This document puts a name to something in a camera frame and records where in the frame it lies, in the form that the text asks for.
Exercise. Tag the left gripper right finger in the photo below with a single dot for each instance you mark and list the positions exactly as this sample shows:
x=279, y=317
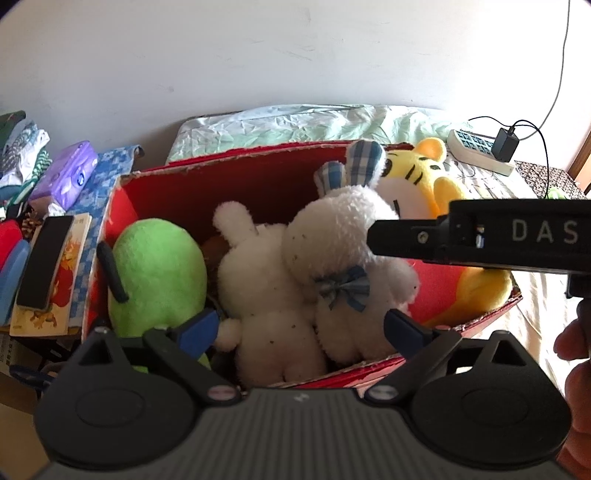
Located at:
x=424, y=350

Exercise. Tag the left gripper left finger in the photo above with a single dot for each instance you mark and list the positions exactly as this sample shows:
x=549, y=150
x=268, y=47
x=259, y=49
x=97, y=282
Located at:
x=174, y=353

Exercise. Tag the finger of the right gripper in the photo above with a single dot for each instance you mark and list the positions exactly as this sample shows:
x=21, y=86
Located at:
x=409, y=238

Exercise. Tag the green bean plush toy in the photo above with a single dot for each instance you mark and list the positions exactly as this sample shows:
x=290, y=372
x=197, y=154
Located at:
x=156, y=277

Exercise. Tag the white rabbit plush toy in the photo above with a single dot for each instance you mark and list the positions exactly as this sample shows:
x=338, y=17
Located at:
x=269, y=323

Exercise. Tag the white bunny plush blue bow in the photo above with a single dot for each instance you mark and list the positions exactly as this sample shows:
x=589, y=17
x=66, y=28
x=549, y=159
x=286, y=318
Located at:
x=325, y=248

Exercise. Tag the person's right hand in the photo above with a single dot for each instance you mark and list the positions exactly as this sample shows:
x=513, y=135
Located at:
x=574, y=344

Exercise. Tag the small green frog plush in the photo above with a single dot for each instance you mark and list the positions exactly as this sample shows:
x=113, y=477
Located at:
x=556, y=194

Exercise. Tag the brown patterned mattress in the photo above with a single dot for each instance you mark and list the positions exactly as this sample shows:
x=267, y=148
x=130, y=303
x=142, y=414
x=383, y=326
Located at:
x=540, y=179

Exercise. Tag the cartoon bear bed sheet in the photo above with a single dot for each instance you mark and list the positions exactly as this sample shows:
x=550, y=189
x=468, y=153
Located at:
x=543, y=312

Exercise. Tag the white power strip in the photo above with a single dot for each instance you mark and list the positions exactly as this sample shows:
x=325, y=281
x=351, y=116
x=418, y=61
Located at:
x=476, y=151

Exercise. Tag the black charger plug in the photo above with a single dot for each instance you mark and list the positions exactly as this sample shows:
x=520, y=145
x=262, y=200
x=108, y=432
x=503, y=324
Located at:
x=505, y=144

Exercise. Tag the cartoon picture book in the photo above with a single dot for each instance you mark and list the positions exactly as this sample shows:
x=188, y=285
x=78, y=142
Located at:
x=55, y=319

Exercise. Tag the black glasses case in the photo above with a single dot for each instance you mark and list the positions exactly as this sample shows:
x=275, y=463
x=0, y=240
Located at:
x=39, y=275

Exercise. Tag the red cardboard box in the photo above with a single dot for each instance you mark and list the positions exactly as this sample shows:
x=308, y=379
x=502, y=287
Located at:
x=274, y=183

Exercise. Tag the blue checkered cloth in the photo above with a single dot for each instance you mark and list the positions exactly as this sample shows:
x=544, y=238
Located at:
x=93, y=200

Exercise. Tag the purple tissue pack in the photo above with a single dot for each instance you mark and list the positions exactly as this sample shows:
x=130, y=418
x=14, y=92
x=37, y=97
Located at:
x=61, y=184

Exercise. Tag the pile of folded clothes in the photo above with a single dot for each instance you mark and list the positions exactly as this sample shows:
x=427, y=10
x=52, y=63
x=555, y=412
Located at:
x=24, y=158

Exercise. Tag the wooden window frame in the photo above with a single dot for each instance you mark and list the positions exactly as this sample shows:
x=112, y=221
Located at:
x=580, y=168

